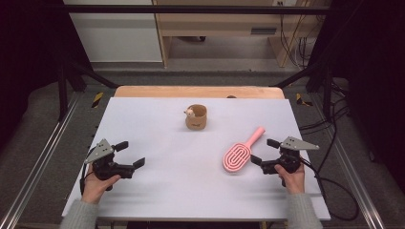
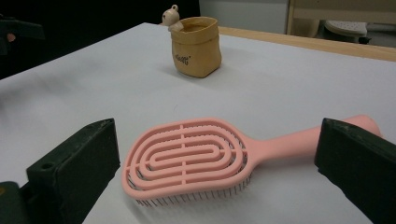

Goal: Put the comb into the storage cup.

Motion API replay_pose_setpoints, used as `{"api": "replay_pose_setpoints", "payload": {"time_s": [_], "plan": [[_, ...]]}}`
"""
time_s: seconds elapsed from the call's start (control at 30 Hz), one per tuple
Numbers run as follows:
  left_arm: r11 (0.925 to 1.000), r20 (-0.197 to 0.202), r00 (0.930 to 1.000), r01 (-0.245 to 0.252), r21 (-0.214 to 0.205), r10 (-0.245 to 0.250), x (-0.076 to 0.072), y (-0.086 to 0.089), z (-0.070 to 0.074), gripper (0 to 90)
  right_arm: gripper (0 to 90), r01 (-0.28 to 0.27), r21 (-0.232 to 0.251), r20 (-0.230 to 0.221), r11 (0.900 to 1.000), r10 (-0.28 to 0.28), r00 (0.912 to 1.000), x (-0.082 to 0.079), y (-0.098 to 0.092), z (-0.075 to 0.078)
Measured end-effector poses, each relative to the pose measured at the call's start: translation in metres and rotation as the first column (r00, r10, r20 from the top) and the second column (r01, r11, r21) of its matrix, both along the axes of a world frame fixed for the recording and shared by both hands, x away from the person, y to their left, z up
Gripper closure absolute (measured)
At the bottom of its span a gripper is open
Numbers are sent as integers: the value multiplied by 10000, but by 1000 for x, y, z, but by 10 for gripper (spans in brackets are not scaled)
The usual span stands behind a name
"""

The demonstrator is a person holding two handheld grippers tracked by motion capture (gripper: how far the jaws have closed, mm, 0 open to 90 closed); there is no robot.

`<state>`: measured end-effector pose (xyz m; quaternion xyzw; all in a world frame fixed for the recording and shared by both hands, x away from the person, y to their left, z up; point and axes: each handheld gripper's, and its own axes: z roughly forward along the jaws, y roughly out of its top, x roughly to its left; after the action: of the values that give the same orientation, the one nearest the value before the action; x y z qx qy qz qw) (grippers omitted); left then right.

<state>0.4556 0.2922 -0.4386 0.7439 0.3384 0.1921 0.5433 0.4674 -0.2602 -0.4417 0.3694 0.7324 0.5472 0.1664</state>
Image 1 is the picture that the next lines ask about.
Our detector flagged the brown cup with animal figure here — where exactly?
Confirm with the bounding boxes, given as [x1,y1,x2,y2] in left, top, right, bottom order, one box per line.
[183,104,208,131]

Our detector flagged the wooden desk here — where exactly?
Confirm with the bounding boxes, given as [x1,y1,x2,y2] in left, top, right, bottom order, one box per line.
[152,0,319,69]

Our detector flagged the hand-held gripper cable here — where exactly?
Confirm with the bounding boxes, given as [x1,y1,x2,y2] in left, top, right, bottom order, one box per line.
[299,156,360,222]
[79,146,97,196]

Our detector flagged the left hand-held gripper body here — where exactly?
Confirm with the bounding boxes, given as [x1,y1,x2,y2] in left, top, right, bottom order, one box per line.
[84,138,136,183]

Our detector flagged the white cabinet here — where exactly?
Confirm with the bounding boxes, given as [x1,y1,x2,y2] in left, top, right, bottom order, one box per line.
[63,0,163,63]

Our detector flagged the black curtain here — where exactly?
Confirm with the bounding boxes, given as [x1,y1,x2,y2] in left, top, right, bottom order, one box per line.
[309,0,405,185]
[0,0,94,151]

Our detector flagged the black frame leg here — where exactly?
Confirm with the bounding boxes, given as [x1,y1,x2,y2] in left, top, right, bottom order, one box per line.
[273,60,333,122]
[56,56,118,122]

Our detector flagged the black horizontal frame bar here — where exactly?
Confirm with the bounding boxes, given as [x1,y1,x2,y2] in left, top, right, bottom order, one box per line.
[44,4,352,15]

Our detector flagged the black floor cables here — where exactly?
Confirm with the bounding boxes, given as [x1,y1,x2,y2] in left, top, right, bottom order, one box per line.
[299,79,352,173]

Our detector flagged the aluminium rail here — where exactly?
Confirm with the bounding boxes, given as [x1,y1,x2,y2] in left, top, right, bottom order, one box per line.
[0,92,80,229]
[309,94,386,229]

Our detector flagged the left hand-held gripper cable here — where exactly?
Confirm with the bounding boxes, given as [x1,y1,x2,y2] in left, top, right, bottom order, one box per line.
[79,146,97,196]

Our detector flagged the yellow black tape mark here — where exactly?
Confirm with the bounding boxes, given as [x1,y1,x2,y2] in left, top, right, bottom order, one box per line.
[91,92,105,109]

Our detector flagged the right hand-held gripper cable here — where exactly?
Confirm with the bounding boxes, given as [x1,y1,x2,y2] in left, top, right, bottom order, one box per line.
[299,156,360,222]

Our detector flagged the hanging cable bundle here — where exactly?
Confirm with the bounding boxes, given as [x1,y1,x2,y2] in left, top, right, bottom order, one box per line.
[279,13,311,70]

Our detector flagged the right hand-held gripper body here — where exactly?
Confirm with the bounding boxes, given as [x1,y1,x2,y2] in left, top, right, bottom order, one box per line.
[261,135,320,176]

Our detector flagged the wooden table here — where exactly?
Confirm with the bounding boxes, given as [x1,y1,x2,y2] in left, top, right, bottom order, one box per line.
[114,85,286,99]

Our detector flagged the person's left hand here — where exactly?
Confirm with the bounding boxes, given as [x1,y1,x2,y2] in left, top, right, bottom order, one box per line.
[80,163,123,205]

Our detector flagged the pink hairbrush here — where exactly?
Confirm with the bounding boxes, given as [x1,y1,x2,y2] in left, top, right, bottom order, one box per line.
[222,126,266,174]

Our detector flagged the person's right hand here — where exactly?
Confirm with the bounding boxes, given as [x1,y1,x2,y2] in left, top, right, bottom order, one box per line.
[274,163,306,196]

